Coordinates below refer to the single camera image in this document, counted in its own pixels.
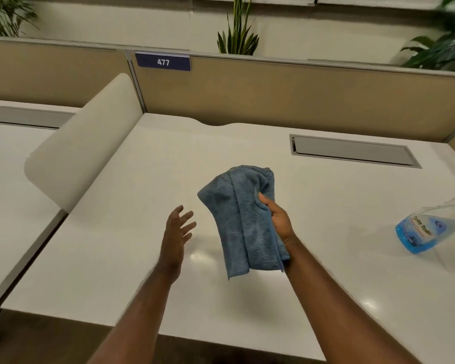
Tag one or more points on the person's left hand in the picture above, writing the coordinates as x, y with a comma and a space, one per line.
170, 242

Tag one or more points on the person's right hand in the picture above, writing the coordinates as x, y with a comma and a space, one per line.
281, 221

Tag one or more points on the person's right thumb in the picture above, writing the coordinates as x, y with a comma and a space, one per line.
266, 202

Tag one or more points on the person's left fingers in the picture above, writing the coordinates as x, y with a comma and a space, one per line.
185, 220

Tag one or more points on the blue microfibre cleaning cloth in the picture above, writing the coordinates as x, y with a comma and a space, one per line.
239, 223

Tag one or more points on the person's right forearm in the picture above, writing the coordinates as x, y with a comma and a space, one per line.
326, 299

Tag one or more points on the person's left forearm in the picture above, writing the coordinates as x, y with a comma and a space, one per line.
136, 322

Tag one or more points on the tan fabric desk partition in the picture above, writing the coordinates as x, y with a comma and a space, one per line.
288, 94
53, 73

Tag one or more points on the white rounded desk divider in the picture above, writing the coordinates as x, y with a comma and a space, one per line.
87, 147

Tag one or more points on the clear spray bottle blue liquid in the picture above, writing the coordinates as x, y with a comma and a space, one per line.
421, 229

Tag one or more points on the blue number sign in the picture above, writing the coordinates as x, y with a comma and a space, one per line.
163, 62

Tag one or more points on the green snake plant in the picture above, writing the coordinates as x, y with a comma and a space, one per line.
238, 37

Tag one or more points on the broad-leaf green plant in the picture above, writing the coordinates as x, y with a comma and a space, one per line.
445, 49

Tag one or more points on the green palm plant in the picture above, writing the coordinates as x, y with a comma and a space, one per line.
5, 15

